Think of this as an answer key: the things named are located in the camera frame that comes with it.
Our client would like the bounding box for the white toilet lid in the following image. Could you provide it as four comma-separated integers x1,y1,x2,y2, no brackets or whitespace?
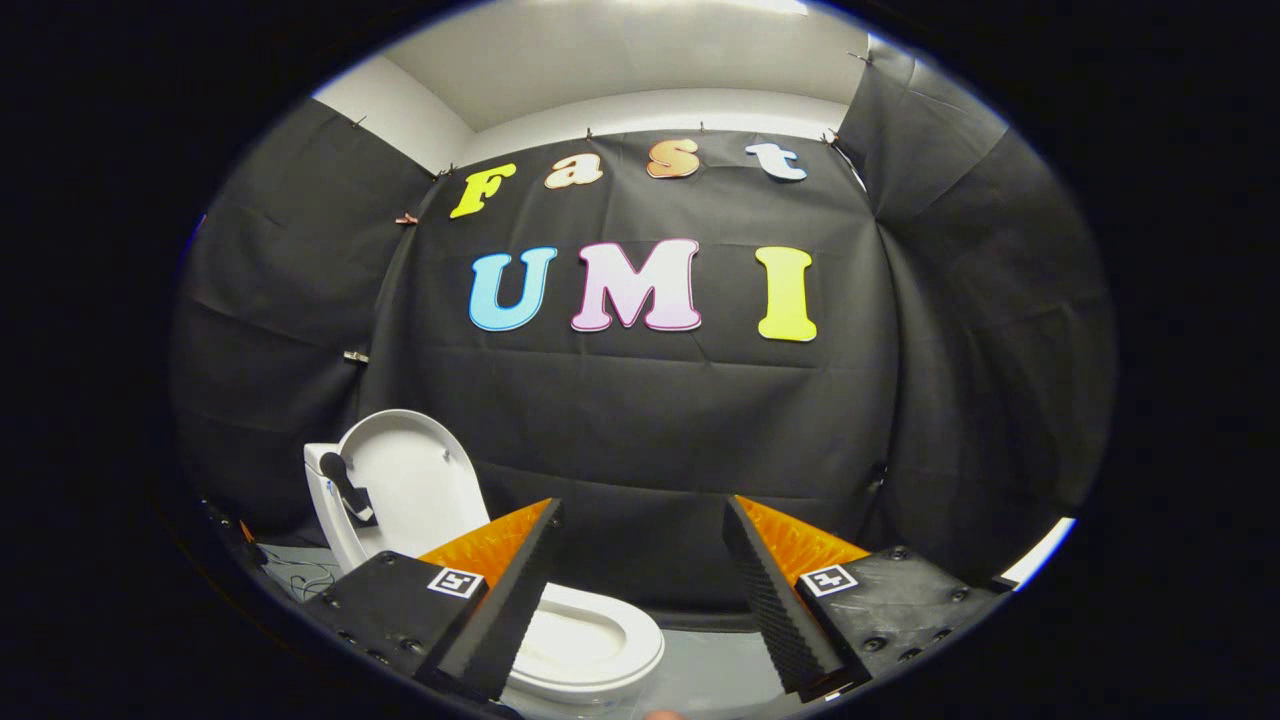
318,408,493,566

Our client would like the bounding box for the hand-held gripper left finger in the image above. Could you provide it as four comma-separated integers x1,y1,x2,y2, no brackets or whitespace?
303,497,564,703

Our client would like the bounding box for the white toilet seat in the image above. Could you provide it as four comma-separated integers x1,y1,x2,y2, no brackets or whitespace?
505,583,666,704

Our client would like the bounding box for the black floor cable bundle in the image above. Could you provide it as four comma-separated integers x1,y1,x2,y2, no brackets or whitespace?
265,568,338,603

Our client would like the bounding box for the white ceramic toilet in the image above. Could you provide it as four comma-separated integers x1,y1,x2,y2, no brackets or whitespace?
304,440,666,716

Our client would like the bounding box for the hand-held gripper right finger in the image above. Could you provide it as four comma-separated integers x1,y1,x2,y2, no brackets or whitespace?
722,494,1009,703

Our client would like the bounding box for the black backdrop cloth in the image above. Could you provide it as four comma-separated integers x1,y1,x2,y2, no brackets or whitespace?
170,35,1119,616

